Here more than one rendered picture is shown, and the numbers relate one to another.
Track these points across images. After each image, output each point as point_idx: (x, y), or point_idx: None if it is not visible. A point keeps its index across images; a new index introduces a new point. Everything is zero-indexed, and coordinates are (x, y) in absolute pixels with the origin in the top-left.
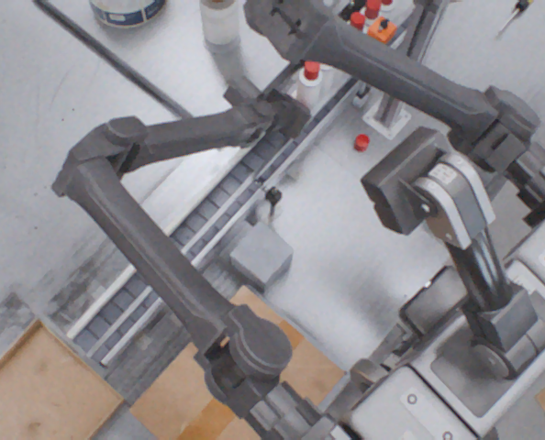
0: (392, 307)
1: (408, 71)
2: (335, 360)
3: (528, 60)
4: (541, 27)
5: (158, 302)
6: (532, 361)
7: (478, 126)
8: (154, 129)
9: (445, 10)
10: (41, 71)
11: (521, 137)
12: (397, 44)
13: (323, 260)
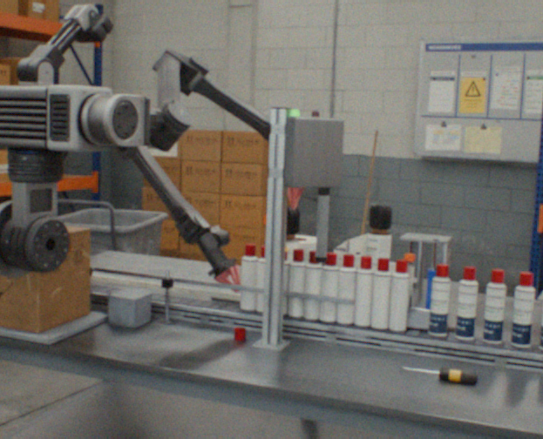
0: (106, 353)
1: (165, 77)
2: (57, 334)
3: (388, 385)
4: (436, 388)
5: (90, 292)
6: (24, 66)
7: (160, 109)
8: (150, 156)
9: (281, 186)
10: (231, 279)
11: (161, 113)
12: (333, 327)
13: (138, 334)
